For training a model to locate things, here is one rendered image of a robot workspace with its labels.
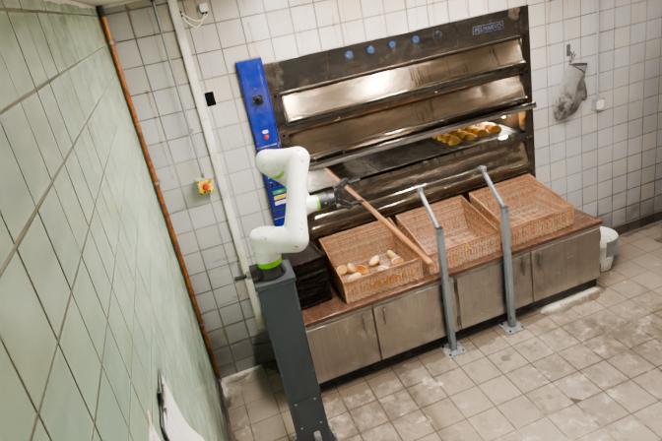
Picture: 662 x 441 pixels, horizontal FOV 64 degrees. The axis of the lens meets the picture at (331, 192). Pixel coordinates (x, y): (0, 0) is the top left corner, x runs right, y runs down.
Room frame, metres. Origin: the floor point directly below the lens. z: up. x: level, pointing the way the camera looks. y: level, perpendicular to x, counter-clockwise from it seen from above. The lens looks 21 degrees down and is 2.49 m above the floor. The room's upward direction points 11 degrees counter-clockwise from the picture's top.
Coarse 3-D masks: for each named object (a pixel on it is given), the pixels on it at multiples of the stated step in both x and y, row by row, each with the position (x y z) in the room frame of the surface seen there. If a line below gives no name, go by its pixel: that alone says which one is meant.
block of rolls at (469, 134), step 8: (464, 128) 4.19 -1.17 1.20; (472, 128) 4.11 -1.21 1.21; (480, 128) 4.04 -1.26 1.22; (488, 128) 4.05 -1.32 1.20; (496, 128) 3.98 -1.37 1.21; (440, 136) 4.05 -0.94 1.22; (448, 136) 3.98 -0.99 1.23; (464, 136) 3.92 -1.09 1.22; (472, 136) 3.90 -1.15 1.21; (480, 136) 3.94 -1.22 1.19; (456, 144) 3.88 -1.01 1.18
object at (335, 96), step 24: (480, 48) 3.80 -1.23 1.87; (504, 48) 3.84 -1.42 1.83; (384, 72) 3.62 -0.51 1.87; (408, 72) 3.64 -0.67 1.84; (432, 72) 3.68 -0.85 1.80; (456, 72) 3.71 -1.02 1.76; (480, 72) 3.71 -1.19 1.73; (288, 96) 3.44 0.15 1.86; (312, 96) 3.47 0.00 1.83; (336, 96) 3.50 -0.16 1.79; (360, 96) 3.52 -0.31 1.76; (384, 96) 3.53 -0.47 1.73; (288, 120) 3.36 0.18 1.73
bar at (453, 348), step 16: (448, 176) 3.28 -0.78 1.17; (400, 192) 3.18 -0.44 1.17; (496, 192) 3.21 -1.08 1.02; (448, 288) 3.00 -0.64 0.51; (512, 288) 3.12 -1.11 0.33; (448, 304) 3.00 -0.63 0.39; (512, 304) 3.12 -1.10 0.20; (448, 320) 2.99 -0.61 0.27; (512, 320) 3.11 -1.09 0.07; (448, 336) 3.01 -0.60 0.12; (448, 352) 2.98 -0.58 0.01; (464, 352) 2.96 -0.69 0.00
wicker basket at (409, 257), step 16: (368, 224) 3.48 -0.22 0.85; (320, 240) 3.39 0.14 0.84; (336, 240) 3.40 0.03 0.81; (352, 240) 3.42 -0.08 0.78; (368, 240) 3.44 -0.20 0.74; (384, 240) 3.47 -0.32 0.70; (400, 240) 3.35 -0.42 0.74; (336, 256) 3.37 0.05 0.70; (352, 256) 3.39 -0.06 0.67; (368, 256) 3.41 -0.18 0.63; (384, 256) 3.43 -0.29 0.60; (400, 256) 3.39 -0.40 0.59; (416, 256) 3.12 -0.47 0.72; (336, 272) 3.05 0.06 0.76; (384, 272) 3.00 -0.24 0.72; (400, 272) 3.03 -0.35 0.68; (416, 272) 3.06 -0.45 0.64; (352, 288) 2.95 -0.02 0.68; (368, 288) 2.98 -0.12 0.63; (384, 288) 3.00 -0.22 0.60
